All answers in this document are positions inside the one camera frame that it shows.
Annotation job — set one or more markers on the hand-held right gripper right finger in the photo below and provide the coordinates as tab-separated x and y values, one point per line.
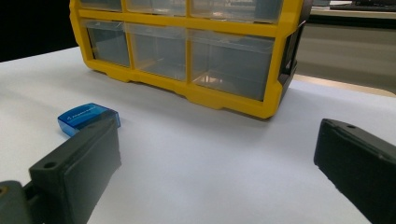
361	165

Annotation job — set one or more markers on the blue transparent plastic box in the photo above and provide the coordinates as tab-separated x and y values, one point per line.
81	116

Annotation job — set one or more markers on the clear plastic drawer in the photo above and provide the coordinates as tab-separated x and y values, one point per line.
236	9
155	6
107	42
158	51
230	65
101	4

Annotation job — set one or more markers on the yellow drawer organizer cabinet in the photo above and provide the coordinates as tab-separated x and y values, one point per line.
199	90

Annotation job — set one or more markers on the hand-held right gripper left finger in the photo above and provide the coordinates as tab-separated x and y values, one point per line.
77	169

